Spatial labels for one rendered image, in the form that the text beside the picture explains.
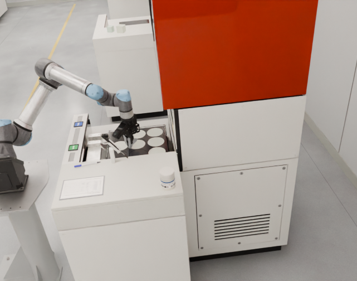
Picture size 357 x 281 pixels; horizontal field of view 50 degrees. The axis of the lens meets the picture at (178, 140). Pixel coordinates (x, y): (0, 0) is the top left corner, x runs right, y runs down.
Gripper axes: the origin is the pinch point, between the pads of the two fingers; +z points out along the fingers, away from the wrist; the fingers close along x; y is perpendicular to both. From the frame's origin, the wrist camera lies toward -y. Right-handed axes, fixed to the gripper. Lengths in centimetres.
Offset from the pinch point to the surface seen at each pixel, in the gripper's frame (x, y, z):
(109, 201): -33, -40, -5
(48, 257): 30, -55, 68
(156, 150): -14.3, 8.6, 1.3
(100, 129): 43.1, 10.6, 9.2
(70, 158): 12.9, -31.0, -4.3
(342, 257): -108, 81, 91
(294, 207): -60, 105, 91
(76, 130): 35.3, -11.1, -4.3
